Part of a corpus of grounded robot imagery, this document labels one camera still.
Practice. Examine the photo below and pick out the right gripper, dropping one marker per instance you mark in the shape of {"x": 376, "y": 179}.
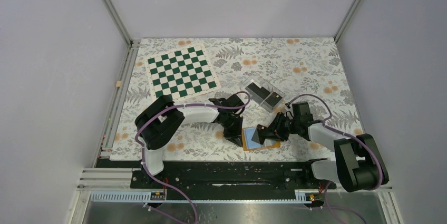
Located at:
{"x": 271, "y": 132}

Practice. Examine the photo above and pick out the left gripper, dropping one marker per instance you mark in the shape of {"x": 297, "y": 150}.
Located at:
{"x": 235, "y": 136}

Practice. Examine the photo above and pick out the orange leather card holder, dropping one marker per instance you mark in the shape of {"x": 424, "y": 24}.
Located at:
{"x": 251, "y": 141}

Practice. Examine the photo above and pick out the clear plastic card box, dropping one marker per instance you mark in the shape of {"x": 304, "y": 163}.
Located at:
{"x": 263, "y": 83}

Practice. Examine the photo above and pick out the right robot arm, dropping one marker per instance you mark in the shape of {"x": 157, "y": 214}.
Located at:
{"x": 358, "y": 164}

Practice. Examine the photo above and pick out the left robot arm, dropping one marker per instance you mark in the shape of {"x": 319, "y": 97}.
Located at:
{"x": 158, "y": 123}

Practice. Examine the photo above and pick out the floral patterned table mat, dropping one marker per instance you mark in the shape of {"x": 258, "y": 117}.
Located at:
{"x": 310, "y": 67}

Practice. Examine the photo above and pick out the green white chessboard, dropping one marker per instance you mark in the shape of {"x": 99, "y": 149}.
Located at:
{"x": 183, "y": 73}

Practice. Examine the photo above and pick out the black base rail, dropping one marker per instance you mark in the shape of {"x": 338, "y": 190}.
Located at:
{"x": 232, "y": 181}

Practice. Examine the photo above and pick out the left aluminium frame post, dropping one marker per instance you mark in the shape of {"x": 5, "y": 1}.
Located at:
{"x": 118, "y": 21}

